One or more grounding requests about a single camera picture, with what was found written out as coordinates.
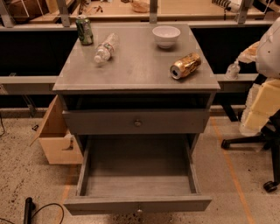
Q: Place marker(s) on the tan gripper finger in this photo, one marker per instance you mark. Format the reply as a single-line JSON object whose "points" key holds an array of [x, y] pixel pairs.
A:
{"points": [[249, 54]]}

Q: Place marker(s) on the clear plastic water bottle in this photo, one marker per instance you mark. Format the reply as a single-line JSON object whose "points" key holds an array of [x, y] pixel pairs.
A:
{"points": [[105, 50]]}

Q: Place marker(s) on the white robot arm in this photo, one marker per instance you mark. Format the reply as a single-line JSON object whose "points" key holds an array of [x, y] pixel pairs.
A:
{"points": [[265, 53]]}

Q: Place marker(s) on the clear sanitizer pump bottle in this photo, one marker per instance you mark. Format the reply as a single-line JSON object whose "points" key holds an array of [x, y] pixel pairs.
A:
{"points": [[233, 71]]}

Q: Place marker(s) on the orange soda can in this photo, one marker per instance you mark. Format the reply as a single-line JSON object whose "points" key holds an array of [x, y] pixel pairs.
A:
{"points": [[185, 66]]}

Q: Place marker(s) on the green soda can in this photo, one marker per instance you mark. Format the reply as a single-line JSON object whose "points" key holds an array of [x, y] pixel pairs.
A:
{"points": [[84, 30]]}

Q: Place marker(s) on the black office chair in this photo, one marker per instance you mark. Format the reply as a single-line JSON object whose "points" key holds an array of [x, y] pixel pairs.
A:
{"points": [[269, 136]]}

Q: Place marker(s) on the white ceramic bowl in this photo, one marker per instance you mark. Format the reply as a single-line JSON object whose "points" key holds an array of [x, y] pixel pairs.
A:
{"points": [[166, 36]]}

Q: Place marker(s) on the grey wooden drawer cabinet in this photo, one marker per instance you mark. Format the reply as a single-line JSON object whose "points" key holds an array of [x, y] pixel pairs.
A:
{"points": [[137, 76]]}

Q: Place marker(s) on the closed grey upper drawer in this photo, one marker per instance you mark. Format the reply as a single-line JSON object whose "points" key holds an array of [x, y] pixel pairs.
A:
{"points": [[136, 121]]}

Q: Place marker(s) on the open grey bottom drawer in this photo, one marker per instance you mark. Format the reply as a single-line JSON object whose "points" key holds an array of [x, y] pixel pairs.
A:
{"points": [[137, 173]]}

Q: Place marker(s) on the cardboard box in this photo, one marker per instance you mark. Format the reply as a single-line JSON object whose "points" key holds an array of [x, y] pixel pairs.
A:
{"points": [[58, 144]]}

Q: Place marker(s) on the black cylinder on floor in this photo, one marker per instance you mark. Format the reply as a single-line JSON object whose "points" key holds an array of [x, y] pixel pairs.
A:
{"points": [[29, 206]]}

